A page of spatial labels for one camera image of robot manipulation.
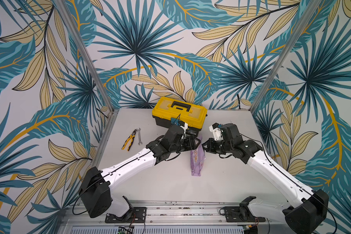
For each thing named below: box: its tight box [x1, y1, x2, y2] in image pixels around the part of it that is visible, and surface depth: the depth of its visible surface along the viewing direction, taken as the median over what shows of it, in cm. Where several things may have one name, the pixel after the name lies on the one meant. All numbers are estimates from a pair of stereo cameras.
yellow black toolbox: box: [151, 96, 208, 137], surface depth 99 cm
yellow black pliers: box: [121, 129, 137, 152], surface depth 102 cm
